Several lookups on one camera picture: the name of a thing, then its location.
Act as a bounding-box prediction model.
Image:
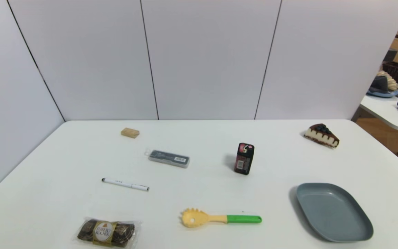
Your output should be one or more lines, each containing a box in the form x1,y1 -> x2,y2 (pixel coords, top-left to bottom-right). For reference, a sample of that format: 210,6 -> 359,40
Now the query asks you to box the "yellow pasta spoon green handle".
180,208 -> 263,229

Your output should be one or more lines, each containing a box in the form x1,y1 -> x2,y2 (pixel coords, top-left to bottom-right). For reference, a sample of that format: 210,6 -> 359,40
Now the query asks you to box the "grey plastic dish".
296,183 -> 374,242

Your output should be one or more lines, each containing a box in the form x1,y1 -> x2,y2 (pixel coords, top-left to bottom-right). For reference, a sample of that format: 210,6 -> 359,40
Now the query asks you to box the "grey transparent pencil lead case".
145,149 -> 190,169

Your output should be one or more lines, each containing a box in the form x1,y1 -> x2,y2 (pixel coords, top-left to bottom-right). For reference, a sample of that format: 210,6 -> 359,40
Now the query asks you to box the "small black red box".
234,142 -> 255,175

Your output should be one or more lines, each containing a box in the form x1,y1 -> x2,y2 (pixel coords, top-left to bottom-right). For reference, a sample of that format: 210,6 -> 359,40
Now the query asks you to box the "small wooden block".
121,128 -> 140,139

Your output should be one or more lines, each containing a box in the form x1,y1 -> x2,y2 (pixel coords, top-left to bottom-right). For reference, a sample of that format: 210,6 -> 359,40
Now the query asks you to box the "white pen with black tip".
102,178 -> 150,192

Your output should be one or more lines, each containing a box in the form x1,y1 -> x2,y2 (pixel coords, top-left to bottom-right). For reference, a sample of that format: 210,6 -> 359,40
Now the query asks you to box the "chocolate cake slice toy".
304,123 -> 340,149

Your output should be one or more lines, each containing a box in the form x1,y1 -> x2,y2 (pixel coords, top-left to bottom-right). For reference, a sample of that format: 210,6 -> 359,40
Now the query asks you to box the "Ferrero Rocher chocolate pack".
73,217 -> 142,248

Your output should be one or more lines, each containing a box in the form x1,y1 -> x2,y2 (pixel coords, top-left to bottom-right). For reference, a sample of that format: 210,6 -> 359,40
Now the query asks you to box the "grey blue hat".
367,76 -> 398,98

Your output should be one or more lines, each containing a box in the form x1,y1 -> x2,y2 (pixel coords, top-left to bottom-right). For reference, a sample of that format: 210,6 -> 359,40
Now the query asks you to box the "white side table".
351,93 -> 398,133

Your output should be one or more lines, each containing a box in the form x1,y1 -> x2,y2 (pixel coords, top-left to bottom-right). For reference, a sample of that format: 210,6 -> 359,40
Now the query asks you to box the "beige woven item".
376,71 -> 398,91

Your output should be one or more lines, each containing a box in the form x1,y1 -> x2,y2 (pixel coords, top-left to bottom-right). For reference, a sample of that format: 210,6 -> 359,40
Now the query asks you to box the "dark grey chair back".
383,49 -> 398,63

